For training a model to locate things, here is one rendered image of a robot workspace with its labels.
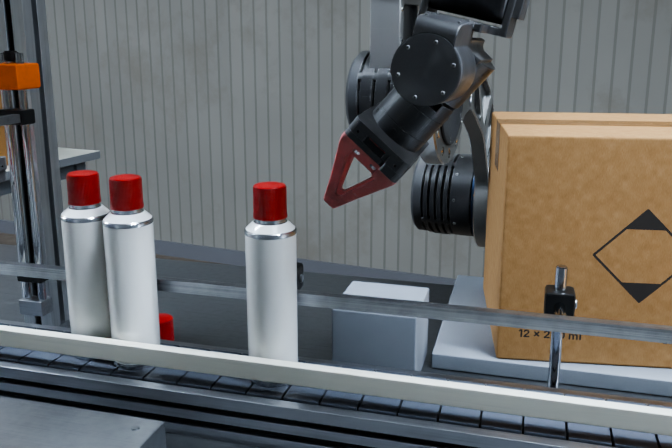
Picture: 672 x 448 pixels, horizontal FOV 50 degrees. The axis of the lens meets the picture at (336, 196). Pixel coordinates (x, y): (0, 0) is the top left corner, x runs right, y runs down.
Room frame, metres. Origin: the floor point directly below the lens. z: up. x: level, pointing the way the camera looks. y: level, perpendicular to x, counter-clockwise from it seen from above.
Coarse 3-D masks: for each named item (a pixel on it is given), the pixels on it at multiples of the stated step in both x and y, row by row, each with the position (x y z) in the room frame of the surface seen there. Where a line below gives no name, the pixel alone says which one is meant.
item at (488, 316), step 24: (0, 264) 0.81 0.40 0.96; (24, 264) 0.81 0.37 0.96; (168, 288) 0.75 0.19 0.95; (192, 288) 0.75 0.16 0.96; (216, 288) 0.74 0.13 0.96; (240, 288) 0.73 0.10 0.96; (384, 312) 0.69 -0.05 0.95; (408, 312) 0.68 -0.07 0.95; (432, 312) 0.68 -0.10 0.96; (456, 312) 0.67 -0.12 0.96; (480, 312) 0.66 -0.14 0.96; (504, 312) 0.66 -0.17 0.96; (528, 312) 0.66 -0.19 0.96; (600, 336) 0.63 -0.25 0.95; (624, 336) 0.63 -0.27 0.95; (648, 336) 0.62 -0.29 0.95
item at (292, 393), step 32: (0, 352) 0.74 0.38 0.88; (32, 352) 0.74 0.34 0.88; (224, 352) 0.74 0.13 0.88; (192, 384) 0.67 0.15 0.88; (224, 384) 0.67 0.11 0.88; (480, 384) 0.67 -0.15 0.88; (416, 416) 0.61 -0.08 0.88; (448, 416) 0.61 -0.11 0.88; (480, 416) 0.62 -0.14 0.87; (512, 416) 0.61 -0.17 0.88
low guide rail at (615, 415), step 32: (64, 352) 0.71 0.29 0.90; (96, 352) 0.70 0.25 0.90; (128, 352) 0.69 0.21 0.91; (160, 352) 0.68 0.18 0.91; (192, 352) 0.67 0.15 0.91; (288, 384) 0.64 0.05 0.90; (320, 384) 0.63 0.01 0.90; (352, 384) 0.62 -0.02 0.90; (384, 384) 0.61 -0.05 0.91; (416, 384) 0.61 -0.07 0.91; (448, 384) 0.60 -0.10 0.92; (544, 416) 0.58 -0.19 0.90; (576, 416) 0.57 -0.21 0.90; (608, 416) 0.56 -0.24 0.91; (640, 416) 0.55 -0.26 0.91
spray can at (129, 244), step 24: (120, 192) 0.71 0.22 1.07; (120, 216) 0.71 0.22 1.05; (144, 216) 0.72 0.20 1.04; (120, 240) 0.70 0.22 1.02; (144, 240) 0.71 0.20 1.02; (120, 264) 0.70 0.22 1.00; (144, 264) 0.71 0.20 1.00; (120, 288) 0.70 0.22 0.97; (144, 288) 0.71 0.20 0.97; (120, 312) 0.70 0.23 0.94; (144, 312) 0.71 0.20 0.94; (120, 336) 0.70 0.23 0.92; (144, 336) 0.71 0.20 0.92
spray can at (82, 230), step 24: (72, 192) 0.73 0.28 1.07; (96, 192) 0.74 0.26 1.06; (72, 216) 0.73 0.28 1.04; (96, 216) 0.73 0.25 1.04; (72, 240) 0.73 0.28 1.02; (96, 240) 0.73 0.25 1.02; (72, 264) 0.73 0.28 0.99; (96, 264) 0.73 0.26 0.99; (72, 288) 0.73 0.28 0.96; (96, 288) 0.73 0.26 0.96; (72, 312) 0.73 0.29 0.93; (96, 312) 0.73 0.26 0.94; (96, 336) 0.73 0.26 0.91
